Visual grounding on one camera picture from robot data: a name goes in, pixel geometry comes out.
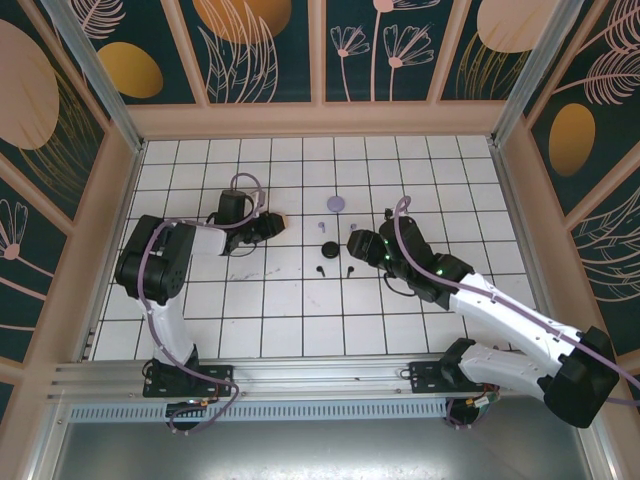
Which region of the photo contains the grey metal sheet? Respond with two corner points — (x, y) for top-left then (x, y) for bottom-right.
(47, 419), (596, 480)

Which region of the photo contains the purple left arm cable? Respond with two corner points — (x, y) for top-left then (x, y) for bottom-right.
(141, 172), (266, 434)

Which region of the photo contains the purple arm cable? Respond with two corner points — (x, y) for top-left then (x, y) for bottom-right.
(394, 195), (640, 431)
(141, 172), (266, 434)

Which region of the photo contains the thin black right gripper cable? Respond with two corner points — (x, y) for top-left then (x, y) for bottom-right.
(383, 272), (417, 299)

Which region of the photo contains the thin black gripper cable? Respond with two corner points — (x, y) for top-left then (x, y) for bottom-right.
(227, 239), (262, 259)
(383, 272), (417, 299)

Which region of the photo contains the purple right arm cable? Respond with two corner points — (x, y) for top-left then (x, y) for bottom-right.
(394, 195), (640, 431)

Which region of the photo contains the thin black left gripper cable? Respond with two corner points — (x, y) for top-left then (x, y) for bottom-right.
(227, 239), (262, 259)

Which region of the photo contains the aluminium table edge rail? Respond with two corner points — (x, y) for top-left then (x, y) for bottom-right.
(491, 138), (544, 306)

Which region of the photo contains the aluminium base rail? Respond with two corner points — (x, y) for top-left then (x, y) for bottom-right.
(47, 355), (594, 404)

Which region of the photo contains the black electronics with wires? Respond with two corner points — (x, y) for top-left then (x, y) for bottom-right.
(446, 389), (501, 431)
(164, 397), (214, 436)

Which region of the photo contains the slotted grey cable duct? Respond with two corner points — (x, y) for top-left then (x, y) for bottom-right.
(67, 402), (454, 422)

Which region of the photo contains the aluminium corner post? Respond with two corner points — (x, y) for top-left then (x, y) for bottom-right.
(488, 0), (601, 147)
(39, 0), (147, 154)

